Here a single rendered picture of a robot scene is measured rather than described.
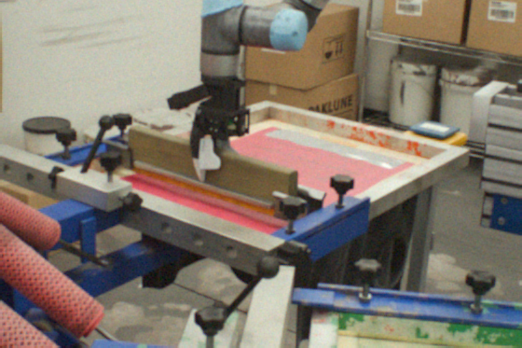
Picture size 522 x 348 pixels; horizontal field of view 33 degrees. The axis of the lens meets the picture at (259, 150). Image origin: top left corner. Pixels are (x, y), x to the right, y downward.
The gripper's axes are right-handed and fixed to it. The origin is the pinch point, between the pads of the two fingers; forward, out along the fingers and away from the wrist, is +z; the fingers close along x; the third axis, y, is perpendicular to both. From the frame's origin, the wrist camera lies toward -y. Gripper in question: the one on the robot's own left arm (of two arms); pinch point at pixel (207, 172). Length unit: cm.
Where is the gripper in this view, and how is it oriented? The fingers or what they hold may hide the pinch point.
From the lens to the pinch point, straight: 176.1
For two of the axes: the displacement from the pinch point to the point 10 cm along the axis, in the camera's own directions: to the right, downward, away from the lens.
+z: -0.5, 9.5, 3.1
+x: 5.9, -2.2, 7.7
